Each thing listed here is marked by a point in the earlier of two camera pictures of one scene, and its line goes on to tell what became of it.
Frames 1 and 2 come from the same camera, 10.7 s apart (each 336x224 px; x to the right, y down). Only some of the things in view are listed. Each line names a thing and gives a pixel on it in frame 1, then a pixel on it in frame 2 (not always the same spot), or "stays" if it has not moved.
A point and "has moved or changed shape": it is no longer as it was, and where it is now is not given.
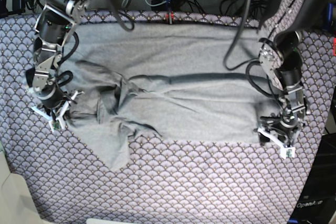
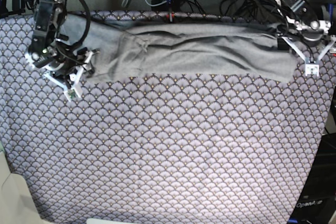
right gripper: x=285 y=125 -> x=308 y=36
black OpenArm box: x=316 y=204 stays
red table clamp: x=172 y=17 stays
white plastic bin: x=17 y=204 stays
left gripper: x=51 y=97 -> x=63 y=65
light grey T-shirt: x=178 y=81 has moved or changed shape
